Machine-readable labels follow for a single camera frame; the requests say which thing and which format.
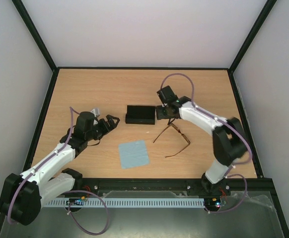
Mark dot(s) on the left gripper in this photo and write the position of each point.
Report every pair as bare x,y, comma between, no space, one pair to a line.
110,122

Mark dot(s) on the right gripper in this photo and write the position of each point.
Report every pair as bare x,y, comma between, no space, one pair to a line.
160,113

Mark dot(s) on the black glasses case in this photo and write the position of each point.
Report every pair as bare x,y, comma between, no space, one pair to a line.
140,114

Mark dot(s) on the blue cleaning cloth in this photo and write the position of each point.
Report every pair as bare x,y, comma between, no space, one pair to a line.
133,154

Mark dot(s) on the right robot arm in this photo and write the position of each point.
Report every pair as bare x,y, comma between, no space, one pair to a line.
230,146

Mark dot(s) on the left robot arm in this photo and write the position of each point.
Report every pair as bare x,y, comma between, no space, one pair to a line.
23,196

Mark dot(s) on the brown sunglasses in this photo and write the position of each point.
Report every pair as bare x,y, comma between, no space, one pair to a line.
171,141

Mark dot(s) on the metal plate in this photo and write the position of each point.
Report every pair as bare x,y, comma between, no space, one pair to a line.
255,217

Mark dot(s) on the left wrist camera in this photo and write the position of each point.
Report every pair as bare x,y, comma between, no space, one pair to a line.
96,112

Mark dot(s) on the light blue cable duct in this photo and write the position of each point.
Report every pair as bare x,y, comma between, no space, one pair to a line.
128,203

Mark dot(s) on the black aluminium frame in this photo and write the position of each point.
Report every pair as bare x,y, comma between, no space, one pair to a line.
22,11

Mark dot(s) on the black mounting rail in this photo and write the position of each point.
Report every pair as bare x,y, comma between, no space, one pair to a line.
192,187

